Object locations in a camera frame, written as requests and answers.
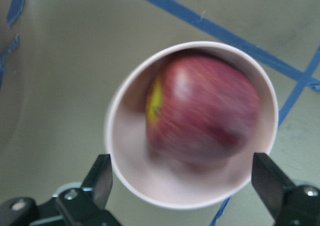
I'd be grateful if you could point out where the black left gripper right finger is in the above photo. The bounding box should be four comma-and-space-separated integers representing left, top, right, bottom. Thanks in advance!
251, 152, 320, 226

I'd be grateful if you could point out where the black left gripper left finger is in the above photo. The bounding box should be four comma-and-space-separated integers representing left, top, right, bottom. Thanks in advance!
55, 154, 113, 226

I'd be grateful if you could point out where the pink bowl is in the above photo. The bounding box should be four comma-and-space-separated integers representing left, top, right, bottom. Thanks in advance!
104, 41, 279, 210

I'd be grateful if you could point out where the red apple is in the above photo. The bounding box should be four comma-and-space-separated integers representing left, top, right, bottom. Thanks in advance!
145, 53, 260, 163

